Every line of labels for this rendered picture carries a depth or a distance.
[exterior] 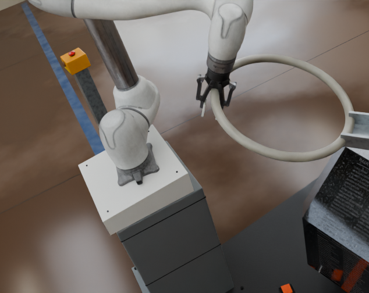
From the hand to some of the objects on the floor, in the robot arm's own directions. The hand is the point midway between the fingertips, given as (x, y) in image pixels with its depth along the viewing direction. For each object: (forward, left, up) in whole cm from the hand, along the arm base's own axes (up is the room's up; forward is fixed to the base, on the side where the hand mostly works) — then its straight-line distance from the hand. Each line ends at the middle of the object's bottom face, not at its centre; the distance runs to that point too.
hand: (210, 109), depth 158 cm
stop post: (-58, +101, -122) cm, 168 cm away
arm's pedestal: (-41, +13, -118) cm, 126 cm away
